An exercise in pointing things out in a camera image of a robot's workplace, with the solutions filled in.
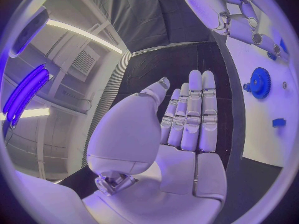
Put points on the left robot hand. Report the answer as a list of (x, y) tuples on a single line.
[(177, 171)]

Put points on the white task board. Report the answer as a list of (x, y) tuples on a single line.
[(264, 140)]

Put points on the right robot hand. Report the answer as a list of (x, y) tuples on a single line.
[(205, 5)]

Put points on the blue block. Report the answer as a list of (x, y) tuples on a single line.
[(278, 122)]

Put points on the blue cylinder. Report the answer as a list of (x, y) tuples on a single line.
[(283, 45)]

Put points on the small blue plug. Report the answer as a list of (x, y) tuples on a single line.
[(272, 56)]

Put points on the small blue peg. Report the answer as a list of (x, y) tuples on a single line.
[(246, 87)]

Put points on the blue gear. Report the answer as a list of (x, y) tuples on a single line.
[(261, 84)]

